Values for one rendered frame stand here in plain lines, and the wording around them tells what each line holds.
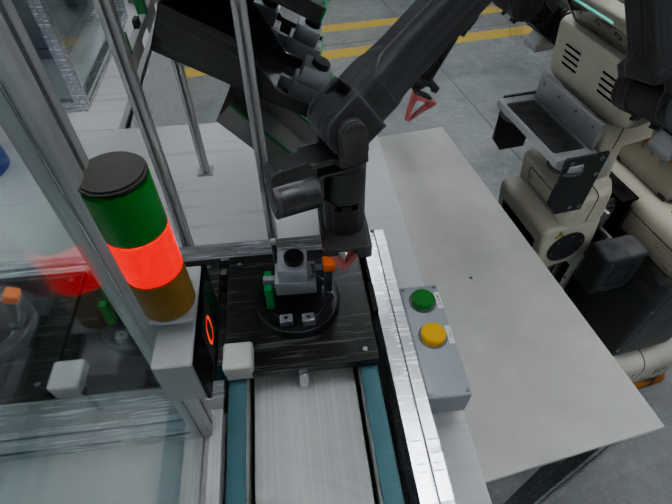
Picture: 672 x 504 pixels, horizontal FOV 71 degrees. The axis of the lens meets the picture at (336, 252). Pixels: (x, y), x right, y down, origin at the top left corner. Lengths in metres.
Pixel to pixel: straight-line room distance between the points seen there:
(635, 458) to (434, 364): 1.29
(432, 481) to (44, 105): 0.61
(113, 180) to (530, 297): 0.84
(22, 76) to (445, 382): 0.64
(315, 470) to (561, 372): 0.47
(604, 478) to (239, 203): 1.45
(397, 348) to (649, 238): 0.87
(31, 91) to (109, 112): 1.27
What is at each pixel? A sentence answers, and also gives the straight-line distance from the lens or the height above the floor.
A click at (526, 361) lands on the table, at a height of 0.86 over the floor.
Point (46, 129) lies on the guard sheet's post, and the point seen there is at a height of 1.46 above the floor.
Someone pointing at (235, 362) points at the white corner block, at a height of 0.99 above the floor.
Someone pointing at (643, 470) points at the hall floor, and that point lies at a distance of 1.97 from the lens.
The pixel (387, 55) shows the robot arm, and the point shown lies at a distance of 0.56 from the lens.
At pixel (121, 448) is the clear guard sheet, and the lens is 0.44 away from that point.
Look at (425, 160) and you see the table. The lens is 1.29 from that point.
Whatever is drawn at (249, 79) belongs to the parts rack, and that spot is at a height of 1.28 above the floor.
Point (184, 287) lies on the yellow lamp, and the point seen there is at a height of 1.29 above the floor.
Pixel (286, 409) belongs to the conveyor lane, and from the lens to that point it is 0.77.
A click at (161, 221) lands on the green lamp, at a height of 1.37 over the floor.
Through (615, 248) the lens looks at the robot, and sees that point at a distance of 1.37.
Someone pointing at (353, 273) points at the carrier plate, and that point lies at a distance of 0.84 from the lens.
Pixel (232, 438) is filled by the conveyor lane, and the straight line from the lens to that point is 0.74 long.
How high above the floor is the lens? 1.62
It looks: 48 degrees down
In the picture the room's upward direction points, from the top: straight up
